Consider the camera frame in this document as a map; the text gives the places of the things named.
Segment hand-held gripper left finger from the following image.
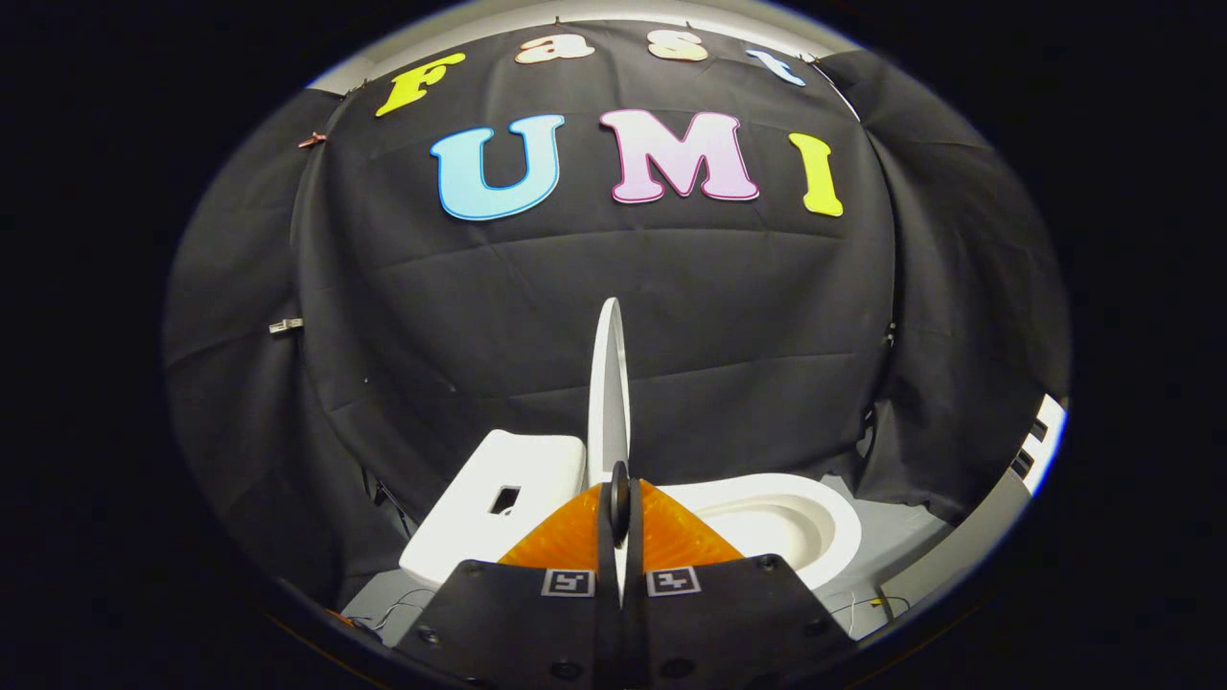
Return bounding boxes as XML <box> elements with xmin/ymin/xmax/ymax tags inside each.
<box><xmin>395</xmin><ymin>479</ymin><xmax>624</xmax><ymax>690</ymax></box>

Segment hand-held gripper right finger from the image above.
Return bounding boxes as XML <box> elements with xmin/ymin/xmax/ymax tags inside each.
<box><xmin>621</xmin><ymin>479</ymin><xmax>854</xmax><ymax>690</ymax></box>

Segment white toilet lid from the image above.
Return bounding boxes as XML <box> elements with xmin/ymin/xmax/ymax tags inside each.
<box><xmin>587</xmin><ymin>297</ymin><xmax>634</xmax><ymax>490</ymax></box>

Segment white toilet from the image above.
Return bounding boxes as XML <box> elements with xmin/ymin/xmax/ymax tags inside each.
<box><xmin>398</xmin><ymin>429</ymin><xmax>864</xmax><ymax>593</ymax></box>

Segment grey cabinet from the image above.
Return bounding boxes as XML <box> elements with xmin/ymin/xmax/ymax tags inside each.
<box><xmin>882</xmin><ymin>470</ymin><xmax>1034</xmax><ymax>614</ymax></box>

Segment black backdrop cloth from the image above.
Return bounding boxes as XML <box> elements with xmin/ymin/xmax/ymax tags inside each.
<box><xmin>163</xmin><ymin>19</ymin><xmax>1072</xmax><ymax>614</ymax></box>

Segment white and black shelf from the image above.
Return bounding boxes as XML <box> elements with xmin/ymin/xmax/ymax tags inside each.
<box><xmin>1011</xmin><ymin>395</ymin><xmax>1068</xmax><ymax>495</ymax></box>

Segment thin floor cable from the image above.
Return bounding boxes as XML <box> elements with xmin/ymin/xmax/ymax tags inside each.
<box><xmin>364</xmin><ymin>586</ymin><xmax>434</xmax><ymax>633</ymax></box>

